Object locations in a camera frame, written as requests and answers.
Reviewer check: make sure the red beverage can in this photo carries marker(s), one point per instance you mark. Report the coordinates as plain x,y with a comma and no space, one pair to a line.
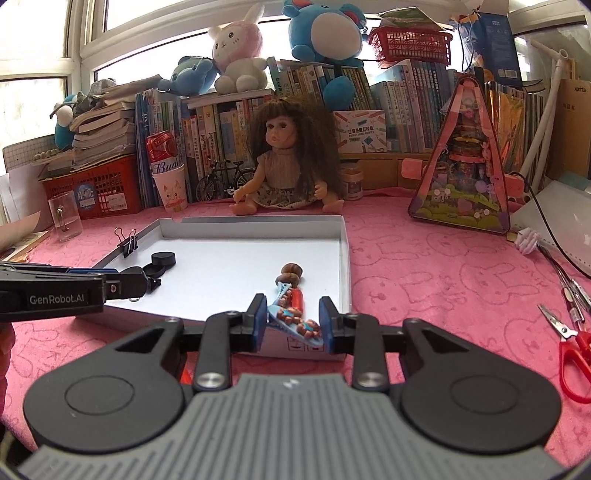
161,147

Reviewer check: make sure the blue and white plush toy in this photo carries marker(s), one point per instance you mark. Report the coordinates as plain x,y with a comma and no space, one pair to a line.
64,124

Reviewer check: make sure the small metal scissors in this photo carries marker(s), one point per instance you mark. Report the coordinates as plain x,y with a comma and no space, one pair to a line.
570,290

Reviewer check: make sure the row of green-blue books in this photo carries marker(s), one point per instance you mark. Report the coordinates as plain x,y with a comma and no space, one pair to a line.
304,81

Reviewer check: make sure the beige paper sheet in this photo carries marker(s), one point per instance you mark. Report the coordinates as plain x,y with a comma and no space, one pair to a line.
18,230

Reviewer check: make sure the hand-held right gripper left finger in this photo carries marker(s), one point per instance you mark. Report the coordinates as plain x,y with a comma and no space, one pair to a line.
258,323

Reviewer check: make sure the row of blue-spined books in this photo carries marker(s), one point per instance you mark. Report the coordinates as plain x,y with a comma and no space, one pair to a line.
415,106

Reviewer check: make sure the brown-haired doll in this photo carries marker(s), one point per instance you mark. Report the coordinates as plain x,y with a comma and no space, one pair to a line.
284,152

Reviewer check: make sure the white cardboard box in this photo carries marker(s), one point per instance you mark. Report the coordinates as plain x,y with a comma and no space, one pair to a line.
221,263

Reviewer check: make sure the pink rabbit plush toy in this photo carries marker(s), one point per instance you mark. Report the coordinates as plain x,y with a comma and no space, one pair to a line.
238,50

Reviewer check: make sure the small blue plush toy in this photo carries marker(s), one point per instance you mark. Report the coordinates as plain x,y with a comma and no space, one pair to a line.
189,76

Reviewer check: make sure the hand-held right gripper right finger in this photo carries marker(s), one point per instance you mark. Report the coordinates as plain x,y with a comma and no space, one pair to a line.
327,323

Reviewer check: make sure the stack of worn books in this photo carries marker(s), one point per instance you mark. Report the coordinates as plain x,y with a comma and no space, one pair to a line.
106,129

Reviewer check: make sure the small red plastic basket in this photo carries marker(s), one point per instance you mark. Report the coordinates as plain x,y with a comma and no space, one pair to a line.
411,44

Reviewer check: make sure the colourful pencil box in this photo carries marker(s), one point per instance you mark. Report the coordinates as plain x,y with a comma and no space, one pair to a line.
360,131

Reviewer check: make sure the large red plastic basket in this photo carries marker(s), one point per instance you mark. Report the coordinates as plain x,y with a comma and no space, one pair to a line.
101,189

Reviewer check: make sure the tall cardboard package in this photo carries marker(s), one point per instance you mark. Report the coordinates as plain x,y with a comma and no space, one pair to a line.
575,124

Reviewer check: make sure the black round lid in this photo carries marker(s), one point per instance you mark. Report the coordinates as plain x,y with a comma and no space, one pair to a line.
164,260
152,271

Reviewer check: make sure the white paper cup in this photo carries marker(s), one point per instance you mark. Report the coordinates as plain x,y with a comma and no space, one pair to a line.
170,189

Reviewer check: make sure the white tube lamp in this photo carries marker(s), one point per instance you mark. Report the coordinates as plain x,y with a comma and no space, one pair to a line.
549,101

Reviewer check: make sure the blue carton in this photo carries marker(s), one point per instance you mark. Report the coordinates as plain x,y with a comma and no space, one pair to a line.
494,46

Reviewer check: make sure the row of thin blue booklets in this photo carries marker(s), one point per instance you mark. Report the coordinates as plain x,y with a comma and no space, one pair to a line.
147,120

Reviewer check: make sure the large blue plush toy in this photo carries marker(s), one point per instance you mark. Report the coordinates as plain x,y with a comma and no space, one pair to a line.
323,37

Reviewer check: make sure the pink rabbit print cloth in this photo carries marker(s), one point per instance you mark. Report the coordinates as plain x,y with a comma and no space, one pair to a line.
438,286

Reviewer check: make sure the grey toy figure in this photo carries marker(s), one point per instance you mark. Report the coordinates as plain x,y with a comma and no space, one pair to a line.
90,94

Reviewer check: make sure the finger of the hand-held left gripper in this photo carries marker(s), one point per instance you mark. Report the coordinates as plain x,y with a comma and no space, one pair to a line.
92,270
129,286

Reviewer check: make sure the row of colourful upright books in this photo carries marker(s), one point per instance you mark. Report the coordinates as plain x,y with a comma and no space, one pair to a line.
221,129

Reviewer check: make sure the pink triangular toy case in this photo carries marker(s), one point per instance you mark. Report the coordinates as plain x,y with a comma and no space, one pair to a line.
461,184

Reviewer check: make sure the clear glass mug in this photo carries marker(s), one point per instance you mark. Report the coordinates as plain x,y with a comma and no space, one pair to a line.
66,217

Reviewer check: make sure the blue hair clip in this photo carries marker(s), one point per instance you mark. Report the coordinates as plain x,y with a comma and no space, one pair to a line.
295,323

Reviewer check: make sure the small labelled jar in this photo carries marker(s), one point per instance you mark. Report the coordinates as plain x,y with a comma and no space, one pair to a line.
352,184

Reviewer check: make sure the shiny gold red packets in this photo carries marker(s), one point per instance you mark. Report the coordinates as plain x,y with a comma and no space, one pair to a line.
517,124

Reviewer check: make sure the black binder clip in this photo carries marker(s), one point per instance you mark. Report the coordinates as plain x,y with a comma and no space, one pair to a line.
128,243

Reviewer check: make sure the black miniature bicycle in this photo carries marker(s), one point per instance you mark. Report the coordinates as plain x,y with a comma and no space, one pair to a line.
226,180

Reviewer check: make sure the white grid board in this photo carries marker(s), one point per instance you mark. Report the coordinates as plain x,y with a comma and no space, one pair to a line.
23,152

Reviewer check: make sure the pile of flat books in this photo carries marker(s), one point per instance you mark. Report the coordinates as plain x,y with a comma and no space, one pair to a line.
23,247

